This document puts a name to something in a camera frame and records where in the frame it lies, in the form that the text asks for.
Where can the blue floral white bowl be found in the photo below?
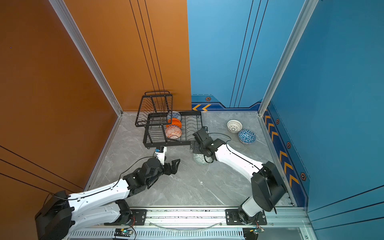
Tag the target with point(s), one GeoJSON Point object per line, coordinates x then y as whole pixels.
{"type": "Point", "coordinates": [174, 115]}

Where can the left green circuit board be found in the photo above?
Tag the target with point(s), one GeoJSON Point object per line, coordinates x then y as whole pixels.
{"type": "Point", "coordinates": [123, 233]}

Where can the white lattice pattern bowl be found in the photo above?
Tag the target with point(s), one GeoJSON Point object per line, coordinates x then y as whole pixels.
{"type": "Point", "coordinates": [234, 126]}

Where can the blue dotted pattern bowl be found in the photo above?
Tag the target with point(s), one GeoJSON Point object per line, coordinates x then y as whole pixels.
{"type": "Point", "coordinates": [247, 136]}

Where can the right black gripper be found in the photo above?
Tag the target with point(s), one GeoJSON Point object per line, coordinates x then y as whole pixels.
{"type": "Point", "coordinates": [196, 149]}

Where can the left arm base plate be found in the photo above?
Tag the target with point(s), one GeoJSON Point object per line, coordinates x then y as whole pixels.
{"type": "Point", "coordinates": [136, 217]}

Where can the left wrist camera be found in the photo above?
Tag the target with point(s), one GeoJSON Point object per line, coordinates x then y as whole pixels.
{"type": "Point", "coordinates": [160, 154]}

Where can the red geometric pattern bowl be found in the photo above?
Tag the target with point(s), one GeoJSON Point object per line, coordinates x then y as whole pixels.
{"type": "Point", "coordinates": [173, 132]}

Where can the black wire dish rack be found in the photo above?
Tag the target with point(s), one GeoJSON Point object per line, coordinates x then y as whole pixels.
{"type": "Point", "coordinates": [152, 116]}

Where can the orange plastic bowl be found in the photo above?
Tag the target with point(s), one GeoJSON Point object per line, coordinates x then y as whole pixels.
{"type": "Point", "coordinates": [174, 122]}

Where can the green geometric pattern bowl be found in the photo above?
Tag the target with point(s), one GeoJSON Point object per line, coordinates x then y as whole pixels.
{"type": "Point", "coordinates": [201, 159]}

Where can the aluminium front rail frame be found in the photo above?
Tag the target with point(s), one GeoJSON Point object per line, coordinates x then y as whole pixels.
{"type": "Point", "coordinates": [205, 223]}

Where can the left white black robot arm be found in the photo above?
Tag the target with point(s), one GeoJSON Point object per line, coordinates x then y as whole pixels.
{"type": "Point", "coordinates": [63, 214]}

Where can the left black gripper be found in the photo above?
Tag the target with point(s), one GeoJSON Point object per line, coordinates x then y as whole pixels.
{"type": "Point", "coordinates": [169, 170]}

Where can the right green circuit board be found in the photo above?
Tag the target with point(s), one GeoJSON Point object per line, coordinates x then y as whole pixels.
{"type": "Point", "coordinates": [252, 233]}

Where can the green circuit board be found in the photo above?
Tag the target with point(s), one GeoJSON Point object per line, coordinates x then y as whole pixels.
{"type": "Point", "coordinates": [123, 233]}
{"type": "Point", "coordinates": [252, 233]}

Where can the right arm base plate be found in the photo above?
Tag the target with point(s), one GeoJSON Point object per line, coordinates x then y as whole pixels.
{"type": "Point", "coordinates": [237, 217]}

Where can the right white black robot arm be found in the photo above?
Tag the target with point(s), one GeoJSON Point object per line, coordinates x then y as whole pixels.
{"type": "Point", "coordinates": [267, 185]}

